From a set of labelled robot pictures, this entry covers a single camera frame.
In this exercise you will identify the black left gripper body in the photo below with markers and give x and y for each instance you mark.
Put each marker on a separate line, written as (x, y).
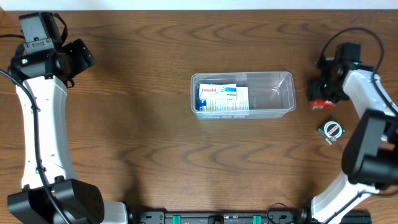
(67, 66)

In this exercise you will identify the dark green round-label box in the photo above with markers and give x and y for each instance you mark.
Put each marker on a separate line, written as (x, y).
(331, 130)

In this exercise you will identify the white Panadol box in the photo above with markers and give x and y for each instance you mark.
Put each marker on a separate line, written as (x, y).
(215, 91)

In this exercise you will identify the blue KoolFever box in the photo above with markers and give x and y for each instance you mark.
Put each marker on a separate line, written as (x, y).
(235, 108)

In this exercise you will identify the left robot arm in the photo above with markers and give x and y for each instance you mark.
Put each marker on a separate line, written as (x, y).
(42, 70)

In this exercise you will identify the clear plastic container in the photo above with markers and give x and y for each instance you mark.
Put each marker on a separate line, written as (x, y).
(271, 94)

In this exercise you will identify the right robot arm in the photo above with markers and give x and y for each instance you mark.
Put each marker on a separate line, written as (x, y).
(366, 168)

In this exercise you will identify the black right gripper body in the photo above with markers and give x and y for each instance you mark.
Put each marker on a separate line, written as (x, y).
(326, 88)

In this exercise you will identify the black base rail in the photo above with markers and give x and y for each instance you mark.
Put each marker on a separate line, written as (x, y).
(281, 216)

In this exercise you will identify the red medicine box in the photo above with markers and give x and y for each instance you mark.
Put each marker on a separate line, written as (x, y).
(319, 104)

